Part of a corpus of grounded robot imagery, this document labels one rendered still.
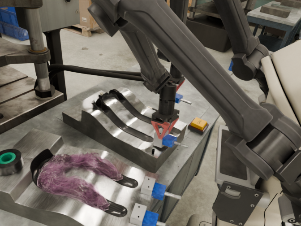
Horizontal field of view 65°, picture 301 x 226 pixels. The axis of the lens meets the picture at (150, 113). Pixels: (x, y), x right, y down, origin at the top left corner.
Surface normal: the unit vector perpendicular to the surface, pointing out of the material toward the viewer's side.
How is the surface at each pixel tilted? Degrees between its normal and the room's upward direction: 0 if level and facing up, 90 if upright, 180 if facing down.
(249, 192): 90
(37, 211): 90
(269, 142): 42
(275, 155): 56
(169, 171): 0
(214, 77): 61
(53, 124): 0
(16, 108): 0
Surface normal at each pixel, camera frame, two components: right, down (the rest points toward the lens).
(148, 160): -0.53, 0.44
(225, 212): -0.27, 0.54
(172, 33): 0.16, 0.12
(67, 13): 0.84, 0.39
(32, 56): 0.35, 0.58
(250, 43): 0.58, 0.18
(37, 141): 0.11, -0.81
